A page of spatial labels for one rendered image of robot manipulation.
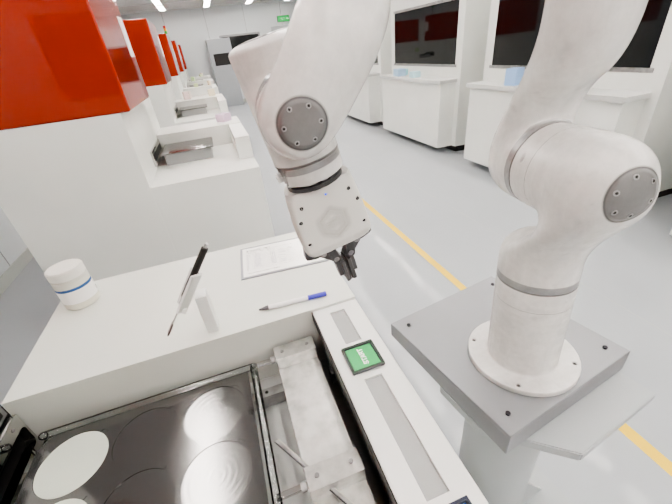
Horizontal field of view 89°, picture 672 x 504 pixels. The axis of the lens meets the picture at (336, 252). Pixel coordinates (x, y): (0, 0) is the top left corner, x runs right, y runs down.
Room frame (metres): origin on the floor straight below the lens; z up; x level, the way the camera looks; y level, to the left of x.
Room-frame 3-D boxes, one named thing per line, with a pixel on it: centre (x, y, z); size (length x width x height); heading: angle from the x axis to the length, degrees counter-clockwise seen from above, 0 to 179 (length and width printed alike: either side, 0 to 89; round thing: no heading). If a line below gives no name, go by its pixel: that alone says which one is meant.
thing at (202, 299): (0.51, 0.27, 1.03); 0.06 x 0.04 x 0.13; 106
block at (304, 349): (0.49, 0.10, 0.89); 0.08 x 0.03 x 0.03; 106
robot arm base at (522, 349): (0.45, -0.33, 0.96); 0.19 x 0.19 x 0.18
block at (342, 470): (0.25, 0.04, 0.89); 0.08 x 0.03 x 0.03; 106
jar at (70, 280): (0.65, 0.59, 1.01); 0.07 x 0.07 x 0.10
